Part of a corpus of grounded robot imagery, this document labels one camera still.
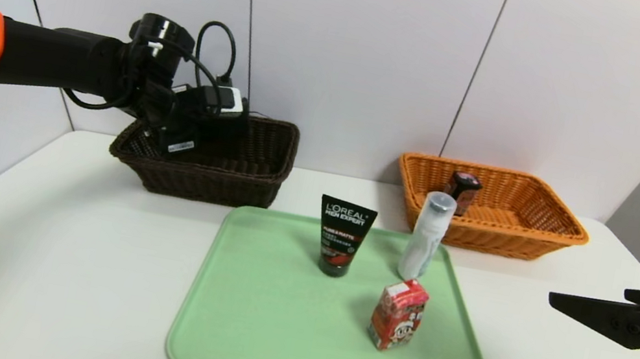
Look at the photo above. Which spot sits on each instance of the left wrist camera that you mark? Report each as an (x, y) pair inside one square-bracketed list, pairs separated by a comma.
[(228, 101)]

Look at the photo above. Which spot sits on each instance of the black red gum container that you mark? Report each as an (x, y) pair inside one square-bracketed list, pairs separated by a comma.
[(463, 191)]

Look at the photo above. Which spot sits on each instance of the white bottle grey cap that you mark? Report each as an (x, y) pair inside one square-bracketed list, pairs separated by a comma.
[(424, 244)]

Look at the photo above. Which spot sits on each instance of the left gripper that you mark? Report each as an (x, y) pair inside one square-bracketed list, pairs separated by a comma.
[(179, 145)]

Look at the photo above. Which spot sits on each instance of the black face wash tube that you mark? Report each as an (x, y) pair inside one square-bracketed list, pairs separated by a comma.
[(343, 236)]

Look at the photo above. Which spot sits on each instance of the orange wicker basket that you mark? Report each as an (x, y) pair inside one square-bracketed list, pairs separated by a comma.
[(513, 240)]

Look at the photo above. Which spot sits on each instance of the red milk drink carton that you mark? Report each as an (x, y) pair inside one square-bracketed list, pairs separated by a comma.
[(395, 318)]

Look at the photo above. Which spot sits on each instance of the dark brown wicker basket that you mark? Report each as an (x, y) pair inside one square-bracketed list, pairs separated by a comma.
[(213, 187)]

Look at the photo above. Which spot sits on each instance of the light green plastic tray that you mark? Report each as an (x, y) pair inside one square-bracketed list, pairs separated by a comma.
[(280, 330)]

